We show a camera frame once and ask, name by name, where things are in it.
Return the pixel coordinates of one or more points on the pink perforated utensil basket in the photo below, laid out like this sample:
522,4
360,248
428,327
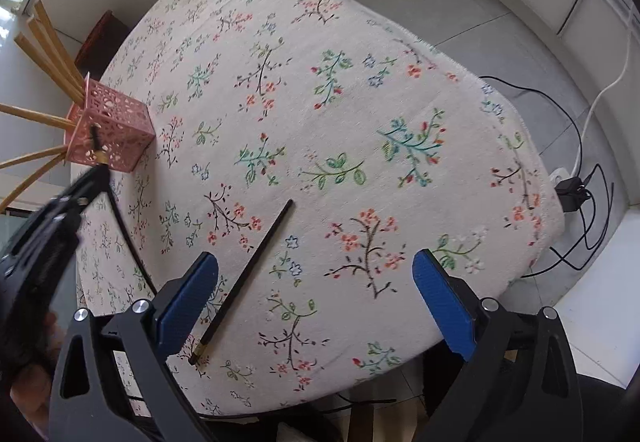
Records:
124,125

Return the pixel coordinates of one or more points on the white power strip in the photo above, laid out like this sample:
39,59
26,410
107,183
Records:
562,179

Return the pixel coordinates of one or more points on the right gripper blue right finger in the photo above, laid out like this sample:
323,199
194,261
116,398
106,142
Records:
451,302

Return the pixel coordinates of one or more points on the floral tablecloth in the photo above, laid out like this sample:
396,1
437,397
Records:
386,146

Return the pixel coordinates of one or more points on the dark red trash bin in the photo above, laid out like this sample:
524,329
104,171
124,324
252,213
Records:
101,45

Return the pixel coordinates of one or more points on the wooden chopstick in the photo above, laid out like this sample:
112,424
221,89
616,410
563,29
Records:
73,92
27,183
42,118
50,59
52,151
49,41

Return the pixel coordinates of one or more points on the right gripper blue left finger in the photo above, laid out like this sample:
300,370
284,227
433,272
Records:
180,303

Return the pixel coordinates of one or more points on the black power adapter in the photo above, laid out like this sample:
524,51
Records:
572,200

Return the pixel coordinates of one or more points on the person's left hand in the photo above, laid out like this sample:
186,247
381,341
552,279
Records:
31,394

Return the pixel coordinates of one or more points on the black chopstick gold band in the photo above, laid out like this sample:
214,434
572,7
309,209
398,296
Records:
102,159

